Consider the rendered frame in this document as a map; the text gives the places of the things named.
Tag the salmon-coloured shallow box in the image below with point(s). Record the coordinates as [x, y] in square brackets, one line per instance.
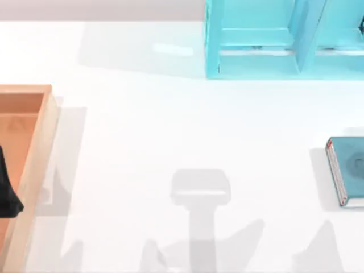
[34, 148]

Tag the teal book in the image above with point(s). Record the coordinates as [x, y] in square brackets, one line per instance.
[351, 167]

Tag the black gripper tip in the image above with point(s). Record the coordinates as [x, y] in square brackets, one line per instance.
[7, 196]

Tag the light blue rack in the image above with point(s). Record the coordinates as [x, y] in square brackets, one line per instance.
[256, 65]

